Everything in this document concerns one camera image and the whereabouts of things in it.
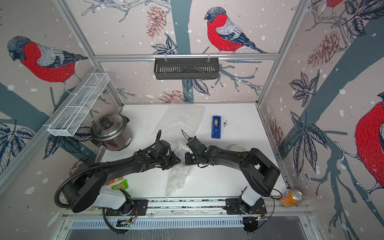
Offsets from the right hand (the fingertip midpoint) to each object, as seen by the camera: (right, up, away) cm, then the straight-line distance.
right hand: (186, 158), depth 87 cm
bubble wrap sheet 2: (-7, +25, +27) cm, 38 cm away
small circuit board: (-30, -27, -15) cm, 43 cm away
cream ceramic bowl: (+32, +6, +2) cm, 32 cm away
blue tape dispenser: (+20, +17, +15) cm, 30 cm away
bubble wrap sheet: (-3, -6, -9) cm, 11 cm away
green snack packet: (-34, -13, -7) cm, 37 cm away
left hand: (-1, 0, -2) cm, 3 cm away
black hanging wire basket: (-1, +60, +20) cm, 63 cm away
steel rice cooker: (-42, +17, -3) cm, 45 cm away
